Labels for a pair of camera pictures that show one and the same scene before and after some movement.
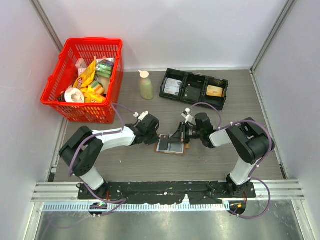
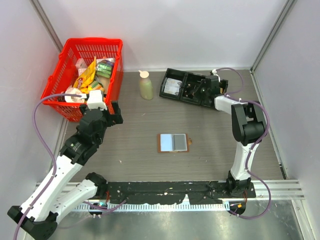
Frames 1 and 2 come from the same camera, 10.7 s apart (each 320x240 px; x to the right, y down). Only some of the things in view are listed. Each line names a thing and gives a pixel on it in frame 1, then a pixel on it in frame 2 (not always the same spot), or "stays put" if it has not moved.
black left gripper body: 152,137 to 109,119
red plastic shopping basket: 63,72 stays put
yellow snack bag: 87,75 stays put
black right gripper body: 191,132 to 204,92
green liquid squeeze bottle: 146,89 stays put
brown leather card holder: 162,146 stays put
